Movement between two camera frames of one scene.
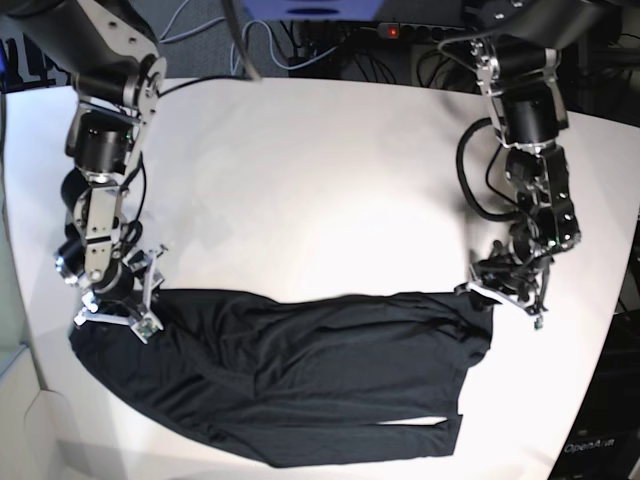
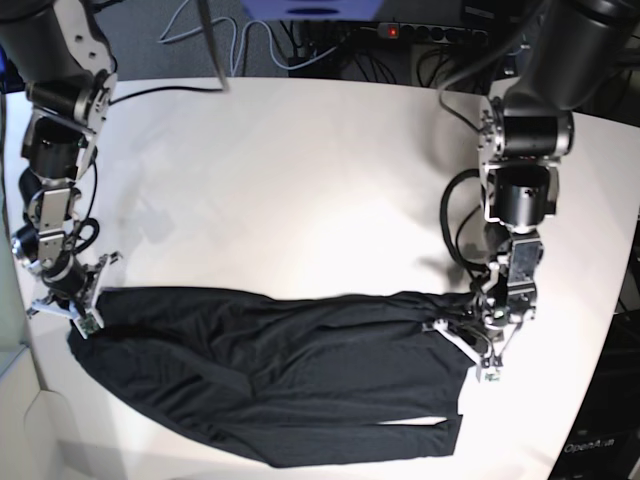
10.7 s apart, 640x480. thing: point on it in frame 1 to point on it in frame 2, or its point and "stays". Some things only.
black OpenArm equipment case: [605, 443] stays
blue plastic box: [309, 10] stays
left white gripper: [519, 280] to [520, 315]
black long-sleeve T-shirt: [288, 380] stays
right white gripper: [126, 297] to [86, 324]
